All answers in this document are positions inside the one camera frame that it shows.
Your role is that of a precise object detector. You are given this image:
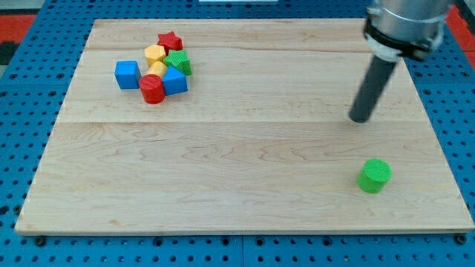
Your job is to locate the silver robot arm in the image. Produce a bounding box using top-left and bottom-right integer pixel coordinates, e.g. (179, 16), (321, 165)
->
(364, 0), (453, 62)

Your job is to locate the wooden board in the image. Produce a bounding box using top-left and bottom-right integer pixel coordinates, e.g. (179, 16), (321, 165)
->
(16, 19), (474, 236)

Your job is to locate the blue triangle block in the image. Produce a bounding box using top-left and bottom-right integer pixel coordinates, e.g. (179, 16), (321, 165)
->
(162, 66), (188, 96)

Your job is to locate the green star block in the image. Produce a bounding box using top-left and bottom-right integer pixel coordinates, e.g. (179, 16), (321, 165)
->
(163, 50), (192, 76)

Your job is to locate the red cylinder block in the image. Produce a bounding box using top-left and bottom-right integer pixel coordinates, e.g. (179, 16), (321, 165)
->
(139, 74), (166, 104)

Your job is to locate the yellow cylinder block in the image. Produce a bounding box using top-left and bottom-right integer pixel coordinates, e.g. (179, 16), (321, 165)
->
(147, 61), (168, 78)

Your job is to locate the red star block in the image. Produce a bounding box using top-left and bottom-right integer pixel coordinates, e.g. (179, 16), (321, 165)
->
(157, 31), (183, 54)

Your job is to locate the yellow hexagon block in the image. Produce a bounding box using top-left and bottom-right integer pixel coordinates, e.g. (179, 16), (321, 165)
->
(144, 44), (166, 67)

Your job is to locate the blue cube block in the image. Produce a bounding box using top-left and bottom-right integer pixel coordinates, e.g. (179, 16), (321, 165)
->
(114, 61), (141, 90)

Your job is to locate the green cylinder block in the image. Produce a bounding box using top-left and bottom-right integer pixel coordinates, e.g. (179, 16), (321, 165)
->
(357, 158), (392, 194)

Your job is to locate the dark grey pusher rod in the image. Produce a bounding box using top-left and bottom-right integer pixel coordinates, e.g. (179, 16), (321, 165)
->
(349, 56), (397, 123)

